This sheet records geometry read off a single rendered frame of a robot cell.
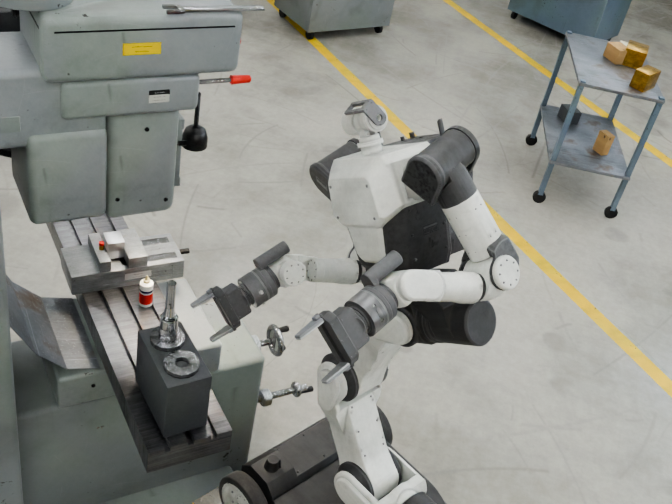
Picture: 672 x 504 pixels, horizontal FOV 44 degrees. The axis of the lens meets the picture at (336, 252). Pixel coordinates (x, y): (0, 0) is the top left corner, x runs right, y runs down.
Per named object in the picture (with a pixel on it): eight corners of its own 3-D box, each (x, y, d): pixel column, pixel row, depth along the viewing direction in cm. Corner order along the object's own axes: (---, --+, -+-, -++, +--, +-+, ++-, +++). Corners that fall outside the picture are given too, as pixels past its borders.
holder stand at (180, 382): (176, 369, 237) (181, 316, 225) (207, 425, 223) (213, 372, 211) (135, 380, 231) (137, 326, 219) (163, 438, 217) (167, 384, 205)
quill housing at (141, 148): (151, 173, 242) (157, 71, 223) (175, 213, 229) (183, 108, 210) (85, 180, 234) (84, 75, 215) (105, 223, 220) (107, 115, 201)
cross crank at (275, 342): (277, 338, 307) (281, 314, 300) (291, 360, 299) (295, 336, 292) (236, 348, 299) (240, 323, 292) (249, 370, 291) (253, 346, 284)
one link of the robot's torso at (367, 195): (425, 247, 233) (396, 120, 226) (509, 253, 203) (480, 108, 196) (336, 281, 218) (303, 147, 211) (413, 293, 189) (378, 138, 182)
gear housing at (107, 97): (167, 67, 226) (169, 32, 220) (199, 111, 210) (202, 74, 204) (38, 74, 211) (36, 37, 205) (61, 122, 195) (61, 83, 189)
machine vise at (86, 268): (169, 249, 279) (170, 222, 273) (183, 277, 269) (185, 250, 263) (60, 265, 264) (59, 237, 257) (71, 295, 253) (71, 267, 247)
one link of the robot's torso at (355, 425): (411, 488, 252) (393, 343, 237) (364, 522, 239) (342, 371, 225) (375, 471, 263) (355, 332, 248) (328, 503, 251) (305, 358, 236)
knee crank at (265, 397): (308, 384, 304) (310, 373, 300) (315, 396, 300) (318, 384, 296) (252, 399, 293) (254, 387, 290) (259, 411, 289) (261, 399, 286)
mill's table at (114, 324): (104, 197, 310) (104, 178, 305) (230, 449, 228) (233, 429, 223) (38, 205, 299) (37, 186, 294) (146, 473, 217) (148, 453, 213)
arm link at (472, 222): (495, 270, 201) (451, 191, 195) (535, 267, 190) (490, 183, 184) (466, 299, 195) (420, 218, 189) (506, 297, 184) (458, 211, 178)
